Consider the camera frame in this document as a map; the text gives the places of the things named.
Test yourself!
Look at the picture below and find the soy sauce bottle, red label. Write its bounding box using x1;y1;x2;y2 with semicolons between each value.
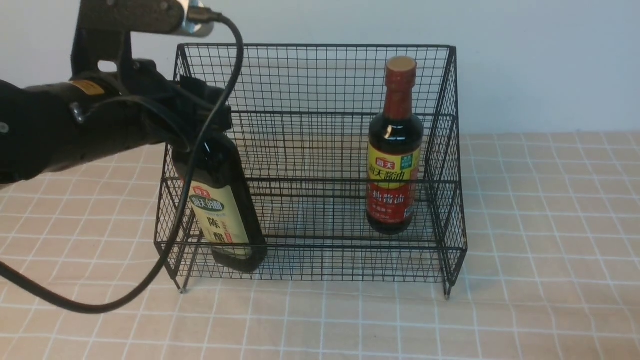
366;55;425;236

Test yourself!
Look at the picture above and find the dark vinegar bottle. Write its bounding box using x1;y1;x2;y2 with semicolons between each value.
171;132;268;274

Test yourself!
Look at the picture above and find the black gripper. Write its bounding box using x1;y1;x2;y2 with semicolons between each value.
107;59;233;151

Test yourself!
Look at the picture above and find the peach checkered tablecloth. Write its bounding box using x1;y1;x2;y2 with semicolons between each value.
1;132;639;360

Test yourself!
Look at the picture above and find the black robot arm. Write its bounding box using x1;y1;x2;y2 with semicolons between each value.
0;59;232;189

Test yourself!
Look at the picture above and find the black camera cable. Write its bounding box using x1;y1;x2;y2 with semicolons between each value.
0;9;245;315

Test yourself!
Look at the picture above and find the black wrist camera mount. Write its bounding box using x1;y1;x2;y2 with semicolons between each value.
70;0;214;78

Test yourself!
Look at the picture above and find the black wire mesh rack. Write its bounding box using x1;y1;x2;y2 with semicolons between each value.
165;43;468;297

